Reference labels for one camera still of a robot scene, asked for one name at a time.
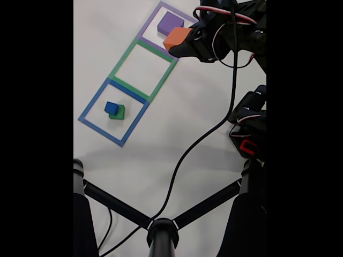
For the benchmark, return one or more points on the orange block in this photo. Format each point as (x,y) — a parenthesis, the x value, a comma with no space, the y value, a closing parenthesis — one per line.
(175,37)

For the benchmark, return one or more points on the large purple block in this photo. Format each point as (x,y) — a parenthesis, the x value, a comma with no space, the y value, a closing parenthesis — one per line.
(168,22)

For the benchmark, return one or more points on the green block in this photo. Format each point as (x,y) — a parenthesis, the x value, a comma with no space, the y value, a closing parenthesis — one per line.
(120,113)

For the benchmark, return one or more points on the small blue block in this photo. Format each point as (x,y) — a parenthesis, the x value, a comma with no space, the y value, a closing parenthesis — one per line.
(111,107)

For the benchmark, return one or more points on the purple tape square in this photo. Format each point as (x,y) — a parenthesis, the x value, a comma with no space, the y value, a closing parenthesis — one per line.
(150,21)

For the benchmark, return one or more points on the green tape square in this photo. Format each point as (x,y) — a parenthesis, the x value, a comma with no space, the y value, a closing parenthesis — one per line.
(127,56)

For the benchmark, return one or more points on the red table clamp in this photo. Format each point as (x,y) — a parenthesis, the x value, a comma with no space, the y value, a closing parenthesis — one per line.
(242,146)

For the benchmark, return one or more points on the blue tape square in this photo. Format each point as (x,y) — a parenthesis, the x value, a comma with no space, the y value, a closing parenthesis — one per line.
(93,103)

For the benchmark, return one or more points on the black tripod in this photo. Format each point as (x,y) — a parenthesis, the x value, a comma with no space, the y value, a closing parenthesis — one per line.
(162,238)

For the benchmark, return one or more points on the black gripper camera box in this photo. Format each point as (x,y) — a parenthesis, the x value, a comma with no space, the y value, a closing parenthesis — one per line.
(217,3)

